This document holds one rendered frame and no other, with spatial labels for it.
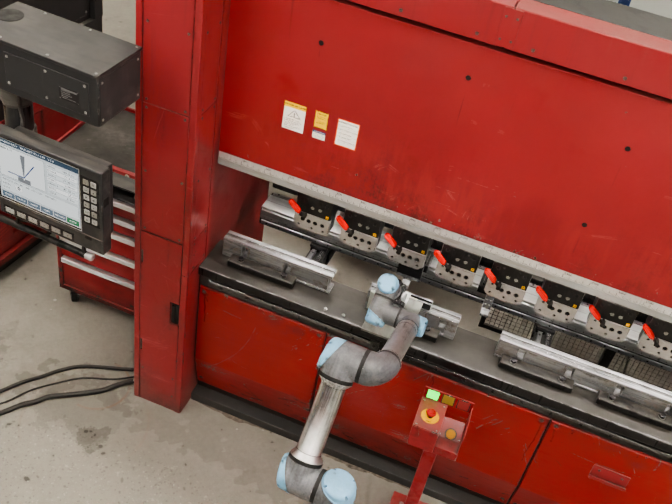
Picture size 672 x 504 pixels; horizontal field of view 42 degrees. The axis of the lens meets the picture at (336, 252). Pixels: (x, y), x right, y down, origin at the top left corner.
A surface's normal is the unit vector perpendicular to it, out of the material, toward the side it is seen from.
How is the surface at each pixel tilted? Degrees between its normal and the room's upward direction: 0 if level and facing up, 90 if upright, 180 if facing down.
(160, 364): 90
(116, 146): 0
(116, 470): 0
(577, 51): 90
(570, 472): 90
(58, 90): 90
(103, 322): 0
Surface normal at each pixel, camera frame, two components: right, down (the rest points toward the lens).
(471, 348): 0.15, -0.76
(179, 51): -0.35, 0.56
